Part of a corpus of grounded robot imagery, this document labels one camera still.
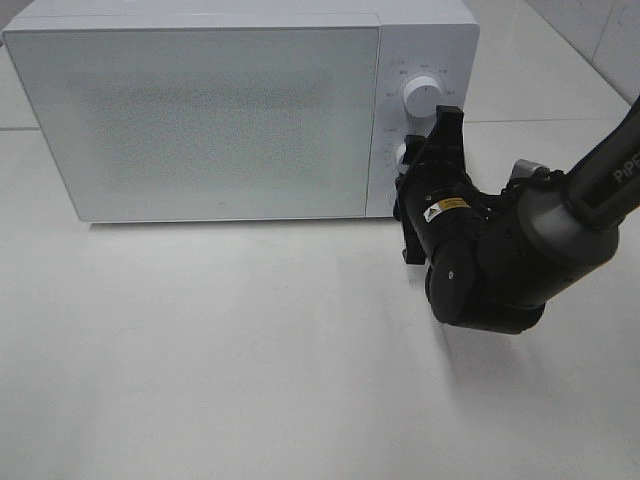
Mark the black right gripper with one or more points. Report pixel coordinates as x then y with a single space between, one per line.
433 195

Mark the white timer knob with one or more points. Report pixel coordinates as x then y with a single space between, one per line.
399 155

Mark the white microwave door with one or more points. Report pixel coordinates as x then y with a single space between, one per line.
199 125

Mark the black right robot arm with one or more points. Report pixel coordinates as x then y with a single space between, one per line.
494 261

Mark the upper white power knob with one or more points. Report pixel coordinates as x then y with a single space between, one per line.
422 94

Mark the white microwave oven body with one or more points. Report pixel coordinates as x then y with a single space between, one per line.
437 38

